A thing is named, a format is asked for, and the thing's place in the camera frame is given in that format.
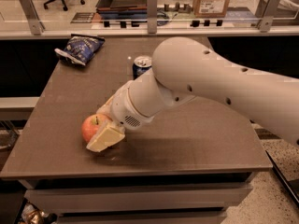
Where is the blue chip bag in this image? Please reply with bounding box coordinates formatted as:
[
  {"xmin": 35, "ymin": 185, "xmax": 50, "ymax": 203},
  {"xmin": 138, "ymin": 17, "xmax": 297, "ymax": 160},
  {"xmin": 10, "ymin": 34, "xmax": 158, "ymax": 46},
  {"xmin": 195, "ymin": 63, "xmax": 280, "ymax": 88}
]
[{"xmin": 54, "ymin": 34, "xmax": 106, "ymax": 66}]

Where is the red yellow apple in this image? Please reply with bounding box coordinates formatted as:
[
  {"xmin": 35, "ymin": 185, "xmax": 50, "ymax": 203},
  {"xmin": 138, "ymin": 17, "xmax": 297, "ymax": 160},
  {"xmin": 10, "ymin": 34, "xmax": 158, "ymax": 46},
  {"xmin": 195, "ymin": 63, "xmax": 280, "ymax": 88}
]
[{"xmin": 81, "ymin": 114, "xmax": 111, "ymax": 143}]

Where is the left metal glass post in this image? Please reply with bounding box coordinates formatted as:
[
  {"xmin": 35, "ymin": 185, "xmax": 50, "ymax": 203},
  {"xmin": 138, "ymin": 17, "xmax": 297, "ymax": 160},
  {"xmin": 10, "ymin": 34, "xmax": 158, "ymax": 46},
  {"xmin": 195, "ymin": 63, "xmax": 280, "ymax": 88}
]
[{"xmin": 19, "ymin": 0, "xmax": 44, "ymax": 35}]

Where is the right metal glass post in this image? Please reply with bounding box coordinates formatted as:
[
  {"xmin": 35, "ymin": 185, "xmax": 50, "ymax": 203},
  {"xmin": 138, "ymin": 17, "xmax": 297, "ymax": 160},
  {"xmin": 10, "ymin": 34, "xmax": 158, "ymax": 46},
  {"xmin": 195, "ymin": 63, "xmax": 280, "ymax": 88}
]
[{"xmin": 257, "ymin": 0, "xmax": 280, "ymax": 32}]

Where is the cardboard box with label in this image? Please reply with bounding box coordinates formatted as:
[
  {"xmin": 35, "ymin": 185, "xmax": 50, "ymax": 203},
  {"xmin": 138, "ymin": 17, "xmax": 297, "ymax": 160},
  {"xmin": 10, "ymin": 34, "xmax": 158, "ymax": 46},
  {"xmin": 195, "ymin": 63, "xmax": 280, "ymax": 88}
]
[{"xmin": 192, "ymin": 0, "xmax": 230, "ymax": 18}]

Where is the metal glass post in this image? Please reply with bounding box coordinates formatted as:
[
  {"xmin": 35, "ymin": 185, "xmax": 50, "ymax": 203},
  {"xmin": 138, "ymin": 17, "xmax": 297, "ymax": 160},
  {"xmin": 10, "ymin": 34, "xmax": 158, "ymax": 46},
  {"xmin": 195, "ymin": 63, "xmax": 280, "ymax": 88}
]
[
  {"xmin": 147, "ymin": 0, "xmax": 157, "ymax": 34},
  {"xmin": 257, "ymin": 0, "xmax": 280, "ymax": 32},
  {"xmin": 19, "ymin": 0, "xmax": 44, "ymax": 35}
]

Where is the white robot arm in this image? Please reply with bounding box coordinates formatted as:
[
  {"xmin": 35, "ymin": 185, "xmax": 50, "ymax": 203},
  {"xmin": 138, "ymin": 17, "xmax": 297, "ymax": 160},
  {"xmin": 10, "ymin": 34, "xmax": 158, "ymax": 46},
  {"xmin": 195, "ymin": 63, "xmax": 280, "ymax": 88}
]
[{"xmin": 87, "ymin": 37, "xmax": 299, "ymax": 152}]

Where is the blue soda can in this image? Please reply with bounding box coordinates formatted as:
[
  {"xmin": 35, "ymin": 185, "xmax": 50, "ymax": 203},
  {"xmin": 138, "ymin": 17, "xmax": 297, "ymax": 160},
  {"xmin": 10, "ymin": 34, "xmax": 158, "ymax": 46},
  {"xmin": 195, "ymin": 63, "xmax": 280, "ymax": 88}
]
[{"xmin": 132, "ymin": 55, "xmax": 151, "ymax": 79}]

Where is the grey drawer cabinet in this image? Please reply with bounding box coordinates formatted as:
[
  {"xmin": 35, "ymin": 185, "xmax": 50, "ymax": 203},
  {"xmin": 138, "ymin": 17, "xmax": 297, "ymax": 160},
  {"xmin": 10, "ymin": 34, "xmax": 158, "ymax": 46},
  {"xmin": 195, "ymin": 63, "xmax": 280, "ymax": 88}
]
[{"xmin": 25, "ymin": 181, "xmax": 253, "ymax": 224}]

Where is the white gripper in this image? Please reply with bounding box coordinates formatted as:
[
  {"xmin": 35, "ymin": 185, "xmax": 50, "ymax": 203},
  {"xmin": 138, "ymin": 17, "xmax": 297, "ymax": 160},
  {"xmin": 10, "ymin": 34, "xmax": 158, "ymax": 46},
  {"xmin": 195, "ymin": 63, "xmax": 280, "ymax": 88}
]
[{"xmin": 86, "ymin": 81, "xmax": 153, "ymax": 152}]

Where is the middle metal glass post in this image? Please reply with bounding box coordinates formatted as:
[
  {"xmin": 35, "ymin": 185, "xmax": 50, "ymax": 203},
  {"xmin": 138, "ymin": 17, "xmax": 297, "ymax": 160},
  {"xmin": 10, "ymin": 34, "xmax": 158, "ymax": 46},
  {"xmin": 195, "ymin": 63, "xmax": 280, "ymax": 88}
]
[{"xmin": 147, "ymin": 0, "xmax": 157, "ymax": 34}]

